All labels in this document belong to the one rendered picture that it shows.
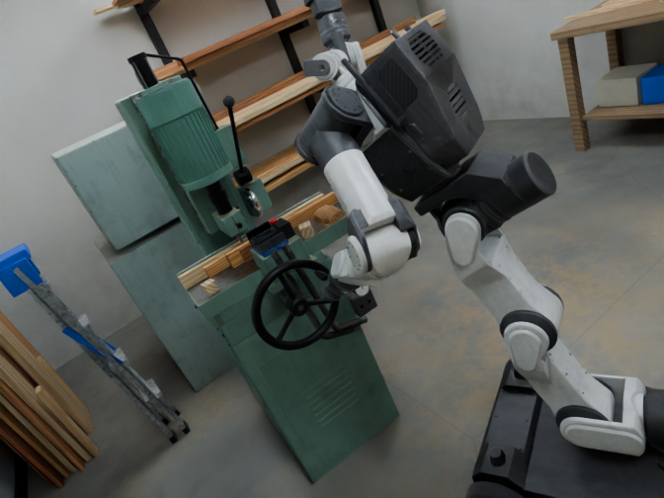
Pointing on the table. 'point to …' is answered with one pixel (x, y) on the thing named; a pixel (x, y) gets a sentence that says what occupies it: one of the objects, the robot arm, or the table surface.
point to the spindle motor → (185, 134)
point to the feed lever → (237, 146)
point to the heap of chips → (327, 214)
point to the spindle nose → (218, 198)
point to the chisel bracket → (230, 221)
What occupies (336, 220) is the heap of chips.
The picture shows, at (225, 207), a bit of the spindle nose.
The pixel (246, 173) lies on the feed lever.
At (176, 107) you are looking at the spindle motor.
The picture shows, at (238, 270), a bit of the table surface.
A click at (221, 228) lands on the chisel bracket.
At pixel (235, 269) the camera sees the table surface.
